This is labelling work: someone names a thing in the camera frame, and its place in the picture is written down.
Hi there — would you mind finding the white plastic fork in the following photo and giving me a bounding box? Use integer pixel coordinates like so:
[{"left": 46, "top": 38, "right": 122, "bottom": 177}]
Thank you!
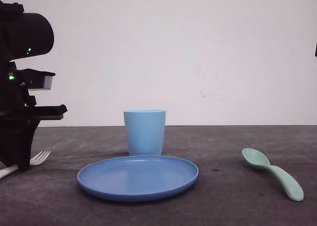
[{"left": 0, "top": 151, "right": 51, "bottom": 179}]

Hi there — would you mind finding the light blue plastic cup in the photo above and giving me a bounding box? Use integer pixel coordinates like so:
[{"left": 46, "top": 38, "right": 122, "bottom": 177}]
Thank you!
[{"left": 123, "top": 110, "right": 166, "bottom": 156}]

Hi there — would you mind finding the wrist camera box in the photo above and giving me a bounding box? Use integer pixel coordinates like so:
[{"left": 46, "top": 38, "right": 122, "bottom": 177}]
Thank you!
[{"left": 23, "top": 68, "right": 55, "bottom": 90}]

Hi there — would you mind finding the blue plastic plate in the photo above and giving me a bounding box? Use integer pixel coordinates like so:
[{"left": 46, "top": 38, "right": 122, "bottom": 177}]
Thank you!
[{"left": 77, "top": 156, "right": 199, "bottom": 203}]

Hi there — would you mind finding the mint green plastic spoon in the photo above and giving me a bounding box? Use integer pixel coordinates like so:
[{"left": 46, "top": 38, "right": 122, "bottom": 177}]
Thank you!
[{"left": 242, "top": 148, "right": 304, "bottom": 202}]

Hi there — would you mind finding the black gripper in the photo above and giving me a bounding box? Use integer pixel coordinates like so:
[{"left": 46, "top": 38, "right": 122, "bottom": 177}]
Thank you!
[{"left": 0, "top": 61, "right": 67, "bottom": 167}]

